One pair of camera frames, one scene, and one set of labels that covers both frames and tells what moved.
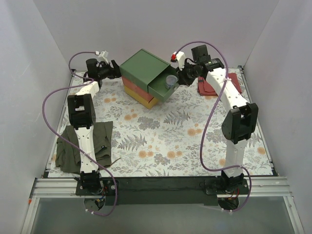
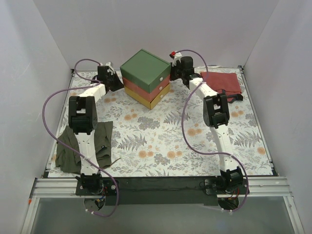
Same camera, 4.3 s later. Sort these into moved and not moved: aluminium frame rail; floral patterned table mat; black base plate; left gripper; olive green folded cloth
Moved: left gripper
Not moved: olive green folded cloth; aluminium frame rail; floral patterned table mat; black base plate
